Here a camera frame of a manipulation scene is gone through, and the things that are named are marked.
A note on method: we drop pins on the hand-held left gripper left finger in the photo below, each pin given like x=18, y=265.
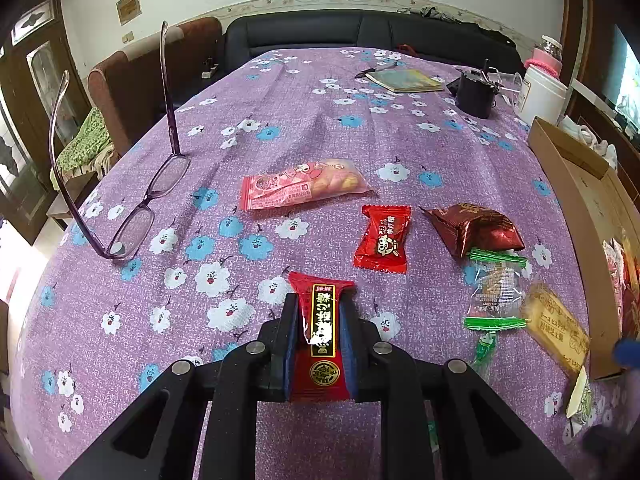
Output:
x=290, y=355

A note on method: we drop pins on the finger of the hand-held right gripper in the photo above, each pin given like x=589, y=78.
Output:
x=607, y=441
x=629, y=352

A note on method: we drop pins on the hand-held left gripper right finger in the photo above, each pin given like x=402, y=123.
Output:
x=350, y=360

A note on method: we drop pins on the red packet with black label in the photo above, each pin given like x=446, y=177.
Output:
x=320, y=320

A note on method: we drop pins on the pale cracker packet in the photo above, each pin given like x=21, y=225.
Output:
x=580, y=395

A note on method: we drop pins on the red snack packets cluster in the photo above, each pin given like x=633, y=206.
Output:
x=627, y=285

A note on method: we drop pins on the yellow toast snack packet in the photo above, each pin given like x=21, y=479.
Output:
x=557, y=327

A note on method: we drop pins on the green snack packet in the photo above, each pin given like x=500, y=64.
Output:
x=485, y=349

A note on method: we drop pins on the clear green-edged snack packet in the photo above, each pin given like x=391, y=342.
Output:
x=494, y=290

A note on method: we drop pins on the shallow cardboard box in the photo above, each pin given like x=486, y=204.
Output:
x=585, y=195

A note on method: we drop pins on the dark red shiny snack packet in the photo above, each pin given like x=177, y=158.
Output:
x=472, y=230

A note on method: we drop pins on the red cartoon candy packet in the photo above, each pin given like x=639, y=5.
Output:
x=382, y=240

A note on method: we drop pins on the pink biscuit packet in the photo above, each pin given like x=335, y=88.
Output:
x=300, y=185

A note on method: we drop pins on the purple-framed eyeglasses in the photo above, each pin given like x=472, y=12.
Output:
x=132, y=230

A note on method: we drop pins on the white sock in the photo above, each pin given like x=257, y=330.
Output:
x=607, y=152

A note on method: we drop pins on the grey-white sock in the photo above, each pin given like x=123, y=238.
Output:
x=580, y=132

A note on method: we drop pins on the purple floral tablecloth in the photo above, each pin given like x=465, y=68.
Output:
x=300, y=125

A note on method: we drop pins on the white plastic jar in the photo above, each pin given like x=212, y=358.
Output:
x=542, y=100

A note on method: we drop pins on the wooden stool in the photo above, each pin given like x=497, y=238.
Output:
x=70, y=200

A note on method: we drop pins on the clear plastic cup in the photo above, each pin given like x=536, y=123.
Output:
x=512, y=90

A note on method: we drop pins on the black cup with gadget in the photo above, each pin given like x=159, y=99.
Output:
x=474, y=97

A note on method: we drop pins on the black pen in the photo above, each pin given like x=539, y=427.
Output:
x=375, y=70

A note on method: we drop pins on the green patterned cloth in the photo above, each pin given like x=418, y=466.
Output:
x=85, y=145

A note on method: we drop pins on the small black white device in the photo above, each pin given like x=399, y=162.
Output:
x=210, y=69

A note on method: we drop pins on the red bag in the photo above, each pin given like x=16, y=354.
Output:
x=405, y=50

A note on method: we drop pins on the brown armchair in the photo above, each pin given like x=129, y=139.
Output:
x=135, y=75

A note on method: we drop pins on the black leather sofa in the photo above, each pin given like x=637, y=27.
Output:
x=300, y=35

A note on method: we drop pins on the wooden partition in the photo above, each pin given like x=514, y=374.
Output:
x=582, y=35

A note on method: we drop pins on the black clothing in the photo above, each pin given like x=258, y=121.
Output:
x=485, y=27

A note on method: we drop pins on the wooden glass door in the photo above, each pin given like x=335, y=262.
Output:
x=30, y=110

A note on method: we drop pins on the wall socket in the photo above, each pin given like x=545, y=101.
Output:
x=128, y=37

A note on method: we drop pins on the small framed wall notice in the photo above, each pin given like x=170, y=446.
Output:
x=127, y=6

